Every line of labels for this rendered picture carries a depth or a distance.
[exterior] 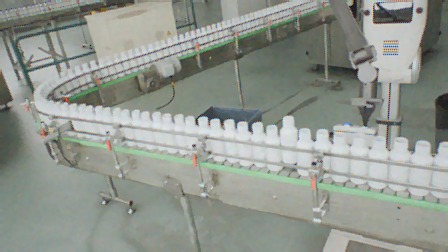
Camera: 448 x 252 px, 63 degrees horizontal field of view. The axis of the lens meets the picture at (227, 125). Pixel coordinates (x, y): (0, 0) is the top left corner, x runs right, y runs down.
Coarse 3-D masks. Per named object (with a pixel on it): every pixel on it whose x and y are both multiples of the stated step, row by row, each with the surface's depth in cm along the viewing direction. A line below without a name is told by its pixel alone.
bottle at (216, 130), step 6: (216, 120) 140; (210, 126) 139; (216, 126) 138; (210, 132) 140; (216, 132) 138; (222, 132) 139; (216, 144) 140; (222, 144) 140; (216, 150) 141; (222, 150) 141; (216, 156) 142; (222, 156) 142
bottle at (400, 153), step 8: (400, 144) 107; (392, 152) 110; (400, 152) 108; (408, 152) 108; (392, 160) 110; (400, 160) 108; (408, 160) 108; (392, 168) 111; (400, 168) 109; (408, 168) 109; (392, 176) 112; (400, 176) 110; (408, 176) 111; (392, 184) 113
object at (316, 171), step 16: (48, 128) 181; (224, 128) 151; (112, 144) 160; (128, 160) 167; (192, 160) 137; (320, 160) 119; (320, 176) 120; (208, 192) 145; (320, 208) 120; (320, 224) 122
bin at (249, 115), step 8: (208, 112) 208; (216, 112) 212; (224, 112) 209; (232, 112) 206; (240, 112) 203; (248, 112) 201; (256, 112) 198; (208, 120) 209; (224, 120) 212; (240, 120) 206; (248, 120) 203; (256, 120) 193; (248, 128) 186
